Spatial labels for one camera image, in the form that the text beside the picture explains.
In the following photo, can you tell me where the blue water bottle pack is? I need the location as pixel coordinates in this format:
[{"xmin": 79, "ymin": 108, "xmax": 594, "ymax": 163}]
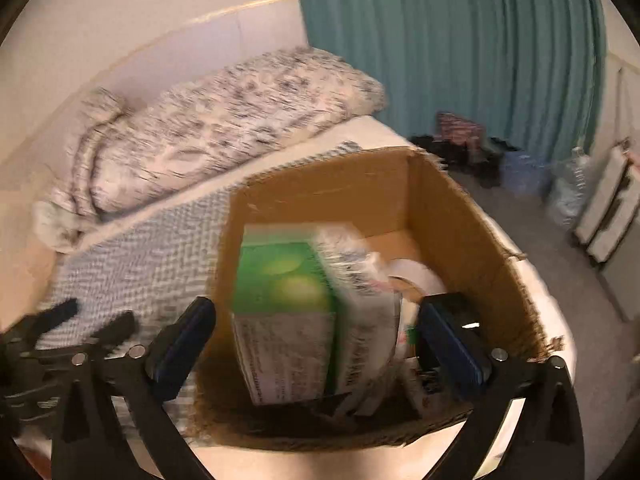
[{"xmin": 500, "ymin": 150, "xmax": 548, "ymax": 196}]

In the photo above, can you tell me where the dark clothes pile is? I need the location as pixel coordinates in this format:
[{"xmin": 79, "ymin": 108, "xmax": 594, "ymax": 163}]
[{"xmin": 409, "ymin": 132, "xmax": 506, "ymax": 188}]

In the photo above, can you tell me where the red white small packet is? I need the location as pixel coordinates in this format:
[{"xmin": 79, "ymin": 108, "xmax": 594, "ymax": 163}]
[{"xmin": 400, "ymin": 357, "xmax": 441, "ymax": 418}]

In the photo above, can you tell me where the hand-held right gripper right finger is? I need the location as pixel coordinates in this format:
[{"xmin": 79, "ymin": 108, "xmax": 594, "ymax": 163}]
[{"xmin": 416, "ymin": 294, "xmax": 587, "ymax": 480}]

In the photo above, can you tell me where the mint green cloth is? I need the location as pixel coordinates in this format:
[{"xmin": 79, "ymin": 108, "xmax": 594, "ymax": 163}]
[{"xmin": 32, "ymin": 200, "xmax": 86, "ymax": 255}]

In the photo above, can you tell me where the cardboard box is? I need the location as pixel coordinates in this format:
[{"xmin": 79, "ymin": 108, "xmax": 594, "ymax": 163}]
[{"xmin": 189, "ymin": 146, "xmax": 551, "ymax": 451}]

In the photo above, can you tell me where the large clear water bottle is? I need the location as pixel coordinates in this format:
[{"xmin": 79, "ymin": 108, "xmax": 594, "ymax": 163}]
[{"xmin": 545, "ymin": 147, "xmax": 593, "ymax": 231}]

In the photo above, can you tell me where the patterned bag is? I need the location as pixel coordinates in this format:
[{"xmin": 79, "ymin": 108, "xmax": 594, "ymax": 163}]
[{"xmin": 436, "ymin": 111, "xmax": 483, "ymax": 146}]

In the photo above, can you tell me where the checkered blanket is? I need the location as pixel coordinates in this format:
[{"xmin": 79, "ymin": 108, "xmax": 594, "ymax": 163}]
[{"xmin": 15, "ymin": 141, "xmax": 363, "ymax": 441}]

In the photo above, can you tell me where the green white medicine box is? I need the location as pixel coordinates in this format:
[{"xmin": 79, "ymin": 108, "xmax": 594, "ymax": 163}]
[{"xmin": 231, "ymin": 222, "xmax": 403, "ymax": 408}]

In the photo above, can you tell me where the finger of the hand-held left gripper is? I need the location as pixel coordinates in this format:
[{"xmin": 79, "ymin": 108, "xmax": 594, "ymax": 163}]
[
  {"xmin": 75, "ymin": 310, "xmax": 137, "ymax": 356},
  {"xmin": 0, "ymin": 299, "xmax": 80, "ymax": 356}
]

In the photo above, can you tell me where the floral patterned pillow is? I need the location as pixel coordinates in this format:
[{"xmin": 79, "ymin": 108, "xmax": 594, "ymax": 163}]
[{"xmin": 70, "ymin": 47, "xmax": 387, "ymax": 221}]

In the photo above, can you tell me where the white headboard gold trim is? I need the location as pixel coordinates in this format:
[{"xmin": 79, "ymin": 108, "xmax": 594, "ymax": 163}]
[{"xmin": 0, "ymin": 0, "xmax": 311, "ymax": 176}]

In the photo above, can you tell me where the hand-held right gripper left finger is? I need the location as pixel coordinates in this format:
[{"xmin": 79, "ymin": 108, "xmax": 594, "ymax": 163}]
[{"xmin": 50, "ymin": 296, "xmax": 217, "ymax": 480}]

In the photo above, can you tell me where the white ribbed suitcase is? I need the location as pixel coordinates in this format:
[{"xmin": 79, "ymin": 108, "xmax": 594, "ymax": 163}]
[{"xmin": 574, "ymin": 145, "xmax": 640, "ymax": 263}]

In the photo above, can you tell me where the teal curtain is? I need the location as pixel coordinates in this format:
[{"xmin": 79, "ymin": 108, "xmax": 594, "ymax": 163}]
[{"xmin": 290, "ymin": 0, "xmax": 608, "ymax": 161}]

